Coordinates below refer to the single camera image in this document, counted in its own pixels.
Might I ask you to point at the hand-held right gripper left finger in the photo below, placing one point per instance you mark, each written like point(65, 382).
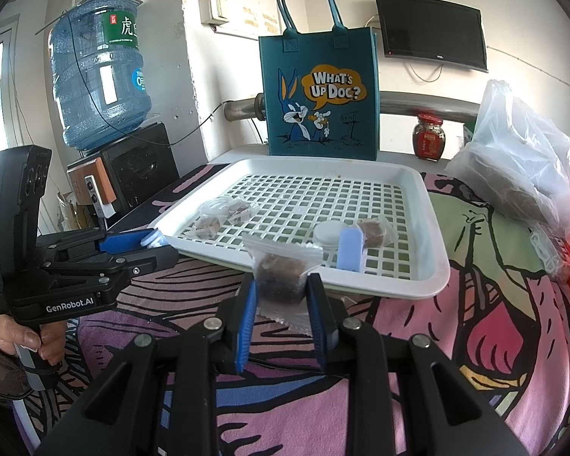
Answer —
point(244, 327)

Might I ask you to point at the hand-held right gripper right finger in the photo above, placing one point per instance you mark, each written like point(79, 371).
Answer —
point(316, 323)

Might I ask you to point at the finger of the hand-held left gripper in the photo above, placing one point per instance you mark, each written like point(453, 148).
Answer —
point(147, 261)
point(123, 242)

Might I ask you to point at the brown snack packet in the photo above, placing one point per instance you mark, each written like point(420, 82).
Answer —
point(278, 280)
point(373, 232)
point(237, 207)
point(208, 225)

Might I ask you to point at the light blue plastic box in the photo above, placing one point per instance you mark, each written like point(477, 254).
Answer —
point(351, 249)

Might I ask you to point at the white round plastic lid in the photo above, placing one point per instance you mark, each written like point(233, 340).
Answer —
point(213, 204)

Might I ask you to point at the white perforated plastic tray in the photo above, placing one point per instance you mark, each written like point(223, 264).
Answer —
point(422, 266)

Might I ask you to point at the person's left hand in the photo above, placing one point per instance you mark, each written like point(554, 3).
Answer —
point(9, 337)

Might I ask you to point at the cardboard box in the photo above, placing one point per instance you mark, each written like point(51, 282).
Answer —
point(71, 209)

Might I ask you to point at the black water dispenser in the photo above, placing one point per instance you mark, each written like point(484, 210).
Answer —
point(137, 166)

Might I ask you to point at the blue water jug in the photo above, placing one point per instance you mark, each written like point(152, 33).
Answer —
point(99, 80)

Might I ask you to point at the blue cartoon tote bag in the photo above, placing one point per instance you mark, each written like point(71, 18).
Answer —
point(323, 123)

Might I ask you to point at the red sauce jar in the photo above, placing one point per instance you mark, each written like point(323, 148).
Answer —
point(427, 140)

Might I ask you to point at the grey metal pipe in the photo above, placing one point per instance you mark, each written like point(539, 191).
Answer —
point(408, 102)

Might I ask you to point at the green and white carton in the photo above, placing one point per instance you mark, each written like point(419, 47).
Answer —
point(469, 137)

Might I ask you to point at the small clear zip bag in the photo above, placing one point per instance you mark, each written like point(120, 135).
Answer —
point(548, 251)

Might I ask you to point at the clear plastic bag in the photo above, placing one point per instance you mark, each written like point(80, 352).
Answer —
point(517, 166)

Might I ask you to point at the white wall switch box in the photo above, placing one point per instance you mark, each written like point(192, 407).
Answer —
point(213, 11)

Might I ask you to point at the black wall television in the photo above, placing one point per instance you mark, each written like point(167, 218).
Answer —
point(432, 28)

